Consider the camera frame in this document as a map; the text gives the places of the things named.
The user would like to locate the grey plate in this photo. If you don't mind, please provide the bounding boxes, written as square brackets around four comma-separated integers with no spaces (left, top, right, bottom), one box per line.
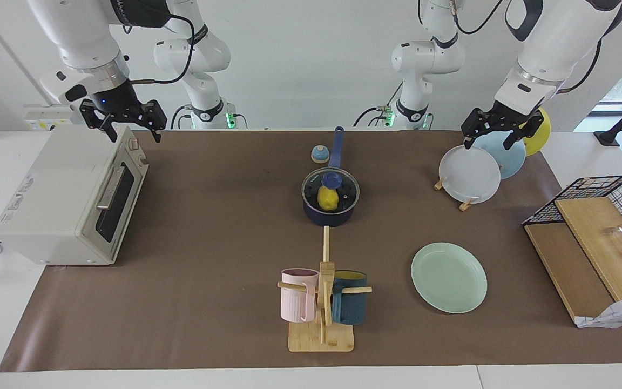
[439,145,502,204]

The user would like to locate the glass lid blue knob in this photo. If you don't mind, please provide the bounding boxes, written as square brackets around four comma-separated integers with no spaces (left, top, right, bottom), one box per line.
[301,167,360,213]

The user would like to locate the wooden mug rack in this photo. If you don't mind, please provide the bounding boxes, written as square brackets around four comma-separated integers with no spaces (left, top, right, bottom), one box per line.
[278,226,373,353]

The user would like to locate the brown table mat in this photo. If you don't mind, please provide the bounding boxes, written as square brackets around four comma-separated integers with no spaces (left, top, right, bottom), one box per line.
[0,130,622,372]

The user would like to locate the wooden shelf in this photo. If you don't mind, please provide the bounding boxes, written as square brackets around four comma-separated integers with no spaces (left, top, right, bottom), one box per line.
[524,197,622,325]

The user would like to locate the yellow plate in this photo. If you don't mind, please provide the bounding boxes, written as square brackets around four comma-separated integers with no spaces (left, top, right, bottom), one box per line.
[522,107,551,157]

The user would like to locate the dark blue saucepan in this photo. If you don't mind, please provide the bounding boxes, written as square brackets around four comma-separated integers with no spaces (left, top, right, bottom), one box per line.
[301,126,360,227]

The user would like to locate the black base cable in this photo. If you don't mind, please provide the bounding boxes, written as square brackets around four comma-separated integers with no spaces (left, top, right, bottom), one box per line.
[170,105,193,130]
[354,81,404,128]

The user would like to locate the light blue plate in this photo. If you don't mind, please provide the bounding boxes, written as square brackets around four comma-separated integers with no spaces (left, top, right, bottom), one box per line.
[473,131,526,180]

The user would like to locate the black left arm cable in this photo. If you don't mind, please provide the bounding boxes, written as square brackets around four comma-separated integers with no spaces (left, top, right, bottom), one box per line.
[451,0,603,93]

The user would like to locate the white patterned cloth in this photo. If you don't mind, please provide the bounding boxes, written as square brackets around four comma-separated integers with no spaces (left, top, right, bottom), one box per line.
[576,293,622,329]

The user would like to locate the wooden plate rack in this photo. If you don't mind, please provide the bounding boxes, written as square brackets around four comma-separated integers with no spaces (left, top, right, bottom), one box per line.
[434,177,476,212]

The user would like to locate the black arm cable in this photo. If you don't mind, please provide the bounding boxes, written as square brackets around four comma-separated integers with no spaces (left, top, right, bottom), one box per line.
[122,14,197,85]
[451,0,603,93]

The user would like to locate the pink ribbed mug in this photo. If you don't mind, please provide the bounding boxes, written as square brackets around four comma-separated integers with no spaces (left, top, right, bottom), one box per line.
[280,268,320,323]

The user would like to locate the dark teal mug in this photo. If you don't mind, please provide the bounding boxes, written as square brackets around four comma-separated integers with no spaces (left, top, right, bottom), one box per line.
[332,270,368,326]

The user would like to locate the beige toaster oven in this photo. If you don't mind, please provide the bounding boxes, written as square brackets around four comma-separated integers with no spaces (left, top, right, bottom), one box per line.
[0,124,150,266]

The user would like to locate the white power strip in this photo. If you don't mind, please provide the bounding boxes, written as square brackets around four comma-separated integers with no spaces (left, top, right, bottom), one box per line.
[24,104,83,131]

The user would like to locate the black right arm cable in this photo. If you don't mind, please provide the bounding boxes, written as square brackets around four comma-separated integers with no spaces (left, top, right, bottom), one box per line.
[122,14,197,85]

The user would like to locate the yellow lemon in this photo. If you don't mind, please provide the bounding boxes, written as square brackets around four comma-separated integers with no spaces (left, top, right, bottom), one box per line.
[317,186,340,212]

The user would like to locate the mint green plate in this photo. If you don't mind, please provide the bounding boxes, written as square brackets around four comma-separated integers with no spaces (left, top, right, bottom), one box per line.
[411,242,488,314]

